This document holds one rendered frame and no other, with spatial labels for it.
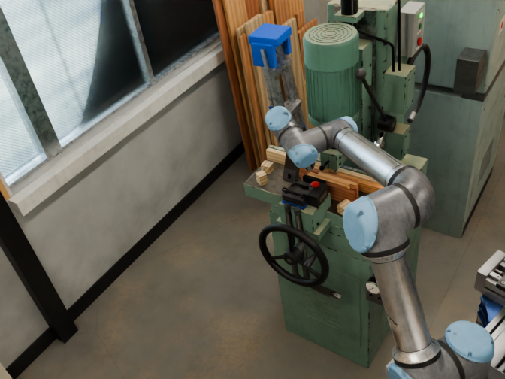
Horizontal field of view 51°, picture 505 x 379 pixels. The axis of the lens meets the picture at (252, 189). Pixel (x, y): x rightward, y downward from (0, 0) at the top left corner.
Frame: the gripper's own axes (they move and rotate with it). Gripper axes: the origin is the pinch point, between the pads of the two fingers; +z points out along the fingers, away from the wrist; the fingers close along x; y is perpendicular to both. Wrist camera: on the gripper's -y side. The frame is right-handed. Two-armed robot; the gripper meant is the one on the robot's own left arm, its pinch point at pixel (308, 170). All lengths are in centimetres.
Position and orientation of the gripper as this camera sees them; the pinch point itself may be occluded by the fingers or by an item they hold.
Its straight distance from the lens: 185.9
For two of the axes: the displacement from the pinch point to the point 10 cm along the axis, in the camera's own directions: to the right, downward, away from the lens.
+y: 4.2, -8.9, 2.0
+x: -8.2, -2.8, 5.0
